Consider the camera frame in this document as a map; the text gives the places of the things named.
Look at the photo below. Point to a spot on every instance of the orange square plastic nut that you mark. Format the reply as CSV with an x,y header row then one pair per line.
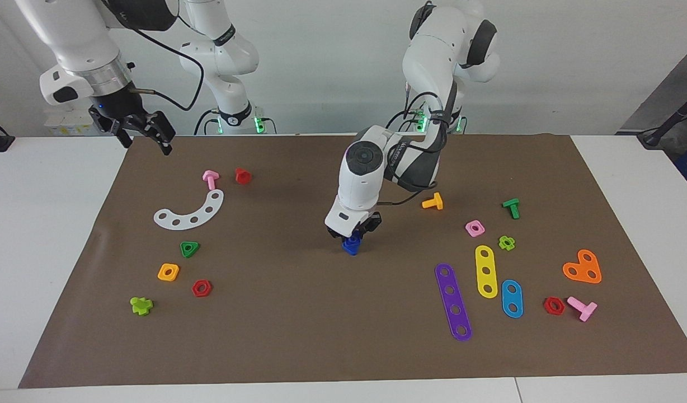
x,y
162,274

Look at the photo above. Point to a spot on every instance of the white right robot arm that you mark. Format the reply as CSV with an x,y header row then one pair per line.
x,y
75,33

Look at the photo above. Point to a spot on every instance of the orange heart-shaped plastic plate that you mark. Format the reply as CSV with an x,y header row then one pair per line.
x,y
582,267

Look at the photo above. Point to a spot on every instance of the blue two-hole plastic strip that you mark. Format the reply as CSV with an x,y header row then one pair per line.
x,y
512,299

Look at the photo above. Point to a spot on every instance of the purple four-hole plastic strip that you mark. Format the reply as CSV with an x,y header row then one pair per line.
x,y
452,299

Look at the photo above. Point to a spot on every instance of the red hexagon plastic nut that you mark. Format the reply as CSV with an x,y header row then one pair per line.
x,y
196,289
547,306

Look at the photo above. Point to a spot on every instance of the red plastic screw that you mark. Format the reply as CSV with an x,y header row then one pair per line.
x,y
243,177

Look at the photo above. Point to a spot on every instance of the lime green cross nut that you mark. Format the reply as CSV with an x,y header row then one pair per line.
x,y
502,244

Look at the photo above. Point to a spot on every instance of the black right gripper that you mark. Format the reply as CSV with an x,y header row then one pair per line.
x,y
120,106

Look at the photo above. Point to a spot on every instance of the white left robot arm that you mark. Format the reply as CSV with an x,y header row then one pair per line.
x,y
363,179

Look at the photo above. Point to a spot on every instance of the pink square plastic nut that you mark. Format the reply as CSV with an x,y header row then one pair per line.
x,y
480,232

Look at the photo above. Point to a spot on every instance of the white curved five-hole plate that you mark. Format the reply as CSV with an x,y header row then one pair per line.
x,y
201,215

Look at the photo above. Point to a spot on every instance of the pink plastic screw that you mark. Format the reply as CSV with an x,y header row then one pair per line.
x,y
210,178
585,309

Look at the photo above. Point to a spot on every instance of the orange plastic screw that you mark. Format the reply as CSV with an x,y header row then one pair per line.
x,y
436,201

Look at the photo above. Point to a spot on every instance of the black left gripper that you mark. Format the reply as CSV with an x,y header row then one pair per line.
x,y
372,220

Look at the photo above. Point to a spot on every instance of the white box with yellow labels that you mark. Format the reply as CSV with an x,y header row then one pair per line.
x,y
64,126

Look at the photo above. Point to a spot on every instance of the blue triangle-head plastic screw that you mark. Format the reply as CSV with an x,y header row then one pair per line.
x,y
352,252

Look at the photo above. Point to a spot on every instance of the yellow three-hole plastic strip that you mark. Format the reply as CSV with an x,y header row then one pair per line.
x,y
485,262

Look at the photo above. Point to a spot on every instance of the brown table mat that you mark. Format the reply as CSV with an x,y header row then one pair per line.
x,y
332,336

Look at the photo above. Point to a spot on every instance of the green triangle plastic nut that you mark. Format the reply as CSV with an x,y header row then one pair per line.
x,y
185,253

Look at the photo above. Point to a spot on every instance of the black stand with pole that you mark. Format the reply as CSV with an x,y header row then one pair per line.
x,y
654,137

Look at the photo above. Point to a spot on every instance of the dark green plastic screw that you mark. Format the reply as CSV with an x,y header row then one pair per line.
x,y
512,208

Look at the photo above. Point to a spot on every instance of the lime green cross-head screw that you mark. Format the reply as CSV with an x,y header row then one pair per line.
x,y
141,307

